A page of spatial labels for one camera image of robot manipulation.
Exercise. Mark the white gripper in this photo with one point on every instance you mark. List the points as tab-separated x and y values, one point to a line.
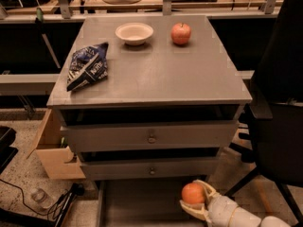
221	209

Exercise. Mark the orange fruit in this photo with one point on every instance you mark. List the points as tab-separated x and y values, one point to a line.
193	193

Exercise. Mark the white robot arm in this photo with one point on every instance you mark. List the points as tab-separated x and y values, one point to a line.
265	222

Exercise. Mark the grey middle drawer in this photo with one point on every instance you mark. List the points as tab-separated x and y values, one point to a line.
153	168

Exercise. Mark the grey drawer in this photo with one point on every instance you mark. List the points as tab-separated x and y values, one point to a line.
140	137
153	168
143	203

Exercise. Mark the grey bottom drawer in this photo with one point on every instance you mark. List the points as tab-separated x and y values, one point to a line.
143	203

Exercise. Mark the grey top drawer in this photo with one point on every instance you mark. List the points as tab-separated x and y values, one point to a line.
140	137

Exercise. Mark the grey drawer cabinet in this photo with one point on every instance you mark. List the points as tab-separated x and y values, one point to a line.
156	83

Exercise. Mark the black office chair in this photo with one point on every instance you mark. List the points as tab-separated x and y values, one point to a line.
275	116

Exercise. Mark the cardboard box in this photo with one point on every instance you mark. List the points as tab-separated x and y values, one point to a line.
59	162

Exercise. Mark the clear plastic bottle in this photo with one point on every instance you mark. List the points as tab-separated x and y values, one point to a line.
41	198

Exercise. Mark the red apple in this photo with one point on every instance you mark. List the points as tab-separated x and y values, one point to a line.
180	33

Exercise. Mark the blue chip bag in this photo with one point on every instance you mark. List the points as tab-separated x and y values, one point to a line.
88	65

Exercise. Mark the white paper bowl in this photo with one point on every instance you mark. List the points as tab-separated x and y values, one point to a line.
134	33

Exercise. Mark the black case on floor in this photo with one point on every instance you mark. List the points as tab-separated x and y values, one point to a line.
7	151

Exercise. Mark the wooden shelf with metal posts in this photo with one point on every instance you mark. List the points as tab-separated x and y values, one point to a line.
73	9

